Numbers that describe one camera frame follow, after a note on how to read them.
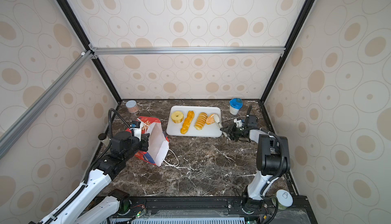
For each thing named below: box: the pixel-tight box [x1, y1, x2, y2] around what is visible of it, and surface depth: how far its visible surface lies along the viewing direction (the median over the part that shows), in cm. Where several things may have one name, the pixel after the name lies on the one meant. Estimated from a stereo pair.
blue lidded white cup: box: [229, 97, 244, 116], surface depth 108 cm
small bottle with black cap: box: [98, 132, 110, 147], surface depth 91 cm
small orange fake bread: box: [205, 115, 216, 125], surface depth 105 cm
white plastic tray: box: [166, 105, 222, 137], surface depth 106 cm
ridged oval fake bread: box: [194, 112, 209, 131], surface depth 105 cm
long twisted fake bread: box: [180, 110, 195, 135], surface depth 105 cm
